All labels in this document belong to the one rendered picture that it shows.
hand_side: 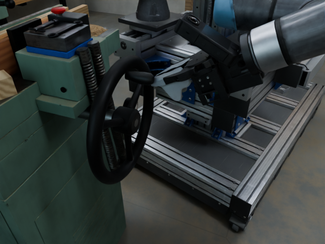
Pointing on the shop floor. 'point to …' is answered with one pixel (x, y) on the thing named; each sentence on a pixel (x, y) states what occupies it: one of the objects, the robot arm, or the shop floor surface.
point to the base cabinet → (64, 201)
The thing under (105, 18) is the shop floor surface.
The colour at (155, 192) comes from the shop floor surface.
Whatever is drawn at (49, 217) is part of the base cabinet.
